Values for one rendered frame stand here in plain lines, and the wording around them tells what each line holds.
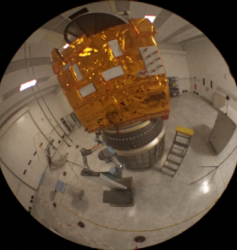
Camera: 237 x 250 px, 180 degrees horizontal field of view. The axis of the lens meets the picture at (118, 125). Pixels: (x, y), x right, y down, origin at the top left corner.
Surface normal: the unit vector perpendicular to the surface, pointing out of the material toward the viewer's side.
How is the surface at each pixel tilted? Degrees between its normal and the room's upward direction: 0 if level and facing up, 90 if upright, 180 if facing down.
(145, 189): 0
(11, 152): 90
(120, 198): 0
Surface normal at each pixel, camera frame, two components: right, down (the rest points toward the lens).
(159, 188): -0.35, -0.77
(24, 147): 0.93, -0.25
